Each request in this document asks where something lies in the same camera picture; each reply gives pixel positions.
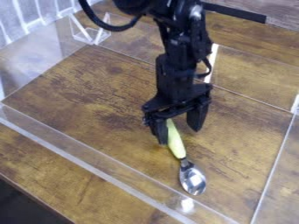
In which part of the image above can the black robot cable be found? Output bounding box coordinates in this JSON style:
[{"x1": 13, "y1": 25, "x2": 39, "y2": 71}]
[{"x1": 78, "y1": 0, "x2": 144, "y2": 33}]

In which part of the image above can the black bar at table edge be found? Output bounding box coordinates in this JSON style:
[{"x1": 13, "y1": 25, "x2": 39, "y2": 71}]
[{"x1": 203, "y1": 2, "x2": 267, "y2": 24}]

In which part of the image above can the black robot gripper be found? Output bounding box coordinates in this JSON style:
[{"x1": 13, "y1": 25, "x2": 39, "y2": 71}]
[{"x1": 143, "y1": 54, "x2": 212, "y2": 145}]

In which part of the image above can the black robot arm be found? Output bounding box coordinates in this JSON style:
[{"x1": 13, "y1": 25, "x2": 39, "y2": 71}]
[{"x1": 114, "y1": 0, "x2": 212, "y2": 144}]

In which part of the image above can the green handled metal spoon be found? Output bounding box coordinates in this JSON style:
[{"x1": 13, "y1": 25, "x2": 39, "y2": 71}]
[{"x1": 167, "y1": 119, "x2": 207, "y2": 195}]

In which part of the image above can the clear acrylic tray enclosure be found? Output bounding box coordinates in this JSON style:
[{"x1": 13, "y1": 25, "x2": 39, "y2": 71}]
[{"x1": 0, "y1": 14, "x2": 299, "y2": 224}]

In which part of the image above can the clear acrylic triangular bracket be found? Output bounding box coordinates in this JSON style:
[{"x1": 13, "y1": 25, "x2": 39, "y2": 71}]
[{"x1": 70, "y1": 14, "x2": 111, "y2": 46}]

